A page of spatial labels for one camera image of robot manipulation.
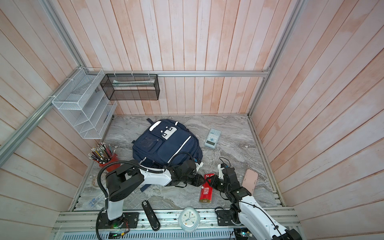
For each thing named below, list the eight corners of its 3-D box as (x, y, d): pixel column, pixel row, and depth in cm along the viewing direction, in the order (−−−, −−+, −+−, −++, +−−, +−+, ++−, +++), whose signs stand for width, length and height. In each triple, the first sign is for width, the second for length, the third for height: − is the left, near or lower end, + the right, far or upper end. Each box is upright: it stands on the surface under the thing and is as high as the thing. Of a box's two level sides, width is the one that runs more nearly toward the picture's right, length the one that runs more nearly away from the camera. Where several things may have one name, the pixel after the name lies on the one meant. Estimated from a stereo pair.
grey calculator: (203, 145, 105) (204, 143, 103) (210, 129, 114) (211, 127, 113) (215, 149, 103) (215, 147, 101) (221, 132, 112) (221, 130, 111)
